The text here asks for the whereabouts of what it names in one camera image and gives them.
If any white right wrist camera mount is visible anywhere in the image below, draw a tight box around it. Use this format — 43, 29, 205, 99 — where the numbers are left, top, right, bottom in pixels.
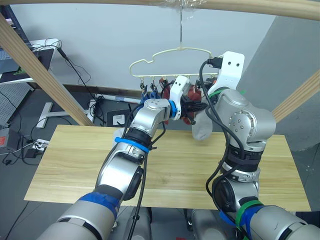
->
206, 51, 245, 97

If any dark grey rounded housing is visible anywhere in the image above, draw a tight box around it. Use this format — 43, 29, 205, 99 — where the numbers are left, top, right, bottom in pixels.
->
116, 206, 154, 240
185, 208, 241, 240

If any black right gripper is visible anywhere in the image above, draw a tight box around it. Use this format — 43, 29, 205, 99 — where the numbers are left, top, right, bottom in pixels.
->
195, 76, 218, 91

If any black power adapter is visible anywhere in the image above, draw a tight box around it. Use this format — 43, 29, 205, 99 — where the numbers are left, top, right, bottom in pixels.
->
24, 148, 39, 159

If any long black power cable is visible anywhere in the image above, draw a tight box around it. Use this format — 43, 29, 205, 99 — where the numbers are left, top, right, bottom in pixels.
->
56, 46, 106, 106

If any white standing desk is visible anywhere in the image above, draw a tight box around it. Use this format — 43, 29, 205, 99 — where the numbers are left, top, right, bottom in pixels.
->
0, 39, 89, 129

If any curved wooden frame beam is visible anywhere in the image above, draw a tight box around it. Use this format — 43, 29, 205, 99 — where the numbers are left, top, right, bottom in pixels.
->
0, 0, 320, 24

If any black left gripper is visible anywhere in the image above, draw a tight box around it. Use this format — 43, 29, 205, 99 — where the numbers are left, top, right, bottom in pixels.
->
180, 95, 208, 126

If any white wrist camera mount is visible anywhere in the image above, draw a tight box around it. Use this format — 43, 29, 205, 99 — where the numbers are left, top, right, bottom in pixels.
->
169, 75, 190, 121
206, 51, 245, 97

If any white perforated panel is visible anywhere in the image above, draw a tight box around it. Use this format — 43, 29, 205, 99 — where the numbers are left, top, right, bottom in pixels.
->
0, 82, 34, 124

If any grey box with red label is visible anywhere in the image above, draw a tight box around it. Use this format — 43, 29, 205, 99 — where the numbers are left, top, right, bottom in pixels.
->
0, 127, 14, 151

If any white power strip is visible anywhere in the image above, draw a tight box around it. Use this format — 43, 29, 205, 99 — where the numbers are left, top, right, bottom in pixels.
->
31, 138, 51, 151

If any clear tape wrap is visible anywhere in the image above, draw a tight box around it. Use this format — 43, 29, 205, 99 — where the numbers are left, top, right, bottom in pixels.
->
159, 0, 209, 21

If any light grey sock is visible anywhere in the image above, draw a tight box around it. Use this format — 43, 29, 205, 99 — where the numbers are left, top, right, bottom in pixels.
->
191, 109, 214, 142

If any red sock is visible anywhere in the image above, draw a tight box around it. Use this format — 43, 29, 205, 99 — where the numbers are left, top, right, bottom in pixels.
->
181, 83, 203, 126

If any white cable duct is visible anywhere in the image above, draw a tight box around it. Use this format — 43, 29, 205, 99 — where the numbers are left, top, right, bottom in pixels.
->
95, 93, 144, 104

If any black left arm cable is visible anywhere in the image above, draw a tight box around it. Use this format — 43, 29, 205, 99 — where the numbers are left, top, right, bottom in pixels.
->
121, 102, 169, 240

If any cream clip hanger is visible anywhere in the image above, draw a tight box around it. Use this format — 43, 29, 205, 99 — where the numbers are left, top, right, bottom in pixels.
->
129, 9, 221, 87

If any ribbed wooden frame post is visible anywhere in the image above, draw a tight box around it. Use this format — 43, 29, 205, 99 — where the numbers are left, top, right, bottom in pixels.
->
271, 70, 320, 124
0, 11, 95, 127

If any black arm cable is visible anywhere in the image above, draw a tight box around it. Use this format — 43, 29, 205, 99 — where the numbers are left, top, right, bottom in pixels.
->
121, 102, 169, 240
198, 56, 248, 216

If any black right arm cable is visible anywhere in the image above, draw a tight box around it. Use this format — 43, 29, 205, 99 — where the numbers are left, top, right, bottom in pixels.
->
198, 56, 248, 216

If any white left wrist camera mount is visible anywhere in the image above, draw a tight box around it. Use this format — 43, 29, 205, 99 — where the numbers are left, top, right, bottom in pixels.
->
169, 75, 190, 121

